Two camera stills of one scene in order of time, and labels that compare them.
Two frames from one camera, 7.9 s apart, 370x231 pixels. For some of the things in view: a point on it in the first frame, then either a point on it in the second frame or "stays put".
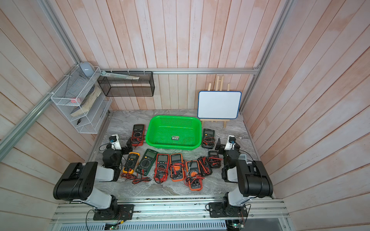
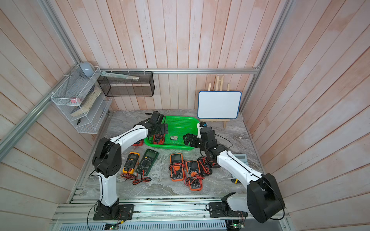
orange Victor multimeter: (177, 167) stays put
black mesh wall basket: (115, 86) stays put
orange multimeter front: (193, 173) stays put
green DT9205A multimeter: (146, 162) stays put
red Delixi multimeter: (161, 167) to (159, 139)
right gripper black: (222, 147) to (190, 136)
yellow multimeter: (131, 162) stays put
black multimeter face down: (204, 168) stays put
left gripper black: (129, 147) to (164, 130)
